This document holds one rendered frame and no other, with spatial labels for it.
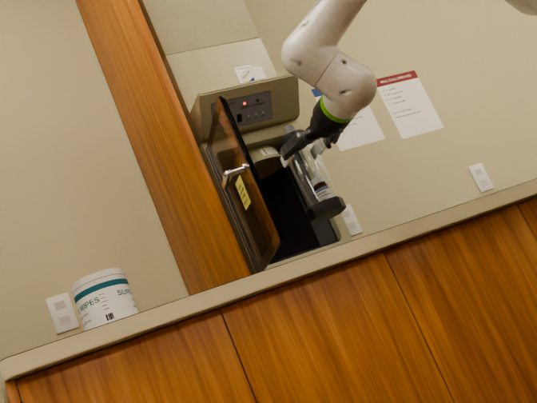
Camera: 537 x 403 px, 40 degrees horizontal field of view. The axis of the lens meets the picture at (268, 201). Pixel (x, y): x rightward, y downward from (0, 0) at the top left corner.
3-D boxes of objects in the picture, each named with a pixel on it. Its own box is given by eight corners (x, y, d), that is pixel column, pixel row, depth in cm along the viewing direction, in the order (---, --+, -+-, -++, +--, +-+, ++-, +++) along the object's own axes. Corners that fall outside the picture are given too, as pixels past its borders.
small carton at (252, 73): (247, 93, 216) (240, 76, 218) (260, 93, 220) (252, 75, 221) (256, 83, 213) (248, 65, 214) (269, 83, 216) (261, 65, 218)
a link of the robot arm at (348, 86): (372, 104, 159) (392, 71, 164) (324, 71, 159) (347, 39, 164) (347, 134, 171) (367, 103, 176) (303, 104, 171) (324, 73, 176)
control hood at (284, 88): (200, 142, 210) (188, 113, 213) (298, 118, 223) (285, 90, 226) (209, 123, 200) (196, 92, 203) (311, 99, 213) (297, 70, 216)
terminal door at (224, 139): (263, 273, 198) (208, 145, 209) (284, 239, 170) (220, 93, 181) (260, 274, 198) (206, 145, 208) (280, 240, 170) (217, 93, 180)
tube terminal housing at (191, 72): (239, 317, 220) (151, 98, 240) (331, 284, 233) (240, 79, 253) (264, 293, 198) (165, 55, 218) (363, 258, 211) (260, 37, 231)
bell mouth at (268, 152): (226, 189, 228) (220, 174, 229) (276, 176, 235) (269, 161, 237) (241, 165, 212) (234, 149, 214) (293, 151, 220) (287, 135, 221)
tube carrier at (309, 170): (302, 224, 195) (271, 154, 200) (336, 213, 199) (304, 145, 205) (316, 208, 185) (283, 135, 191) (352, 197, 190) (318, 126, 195)
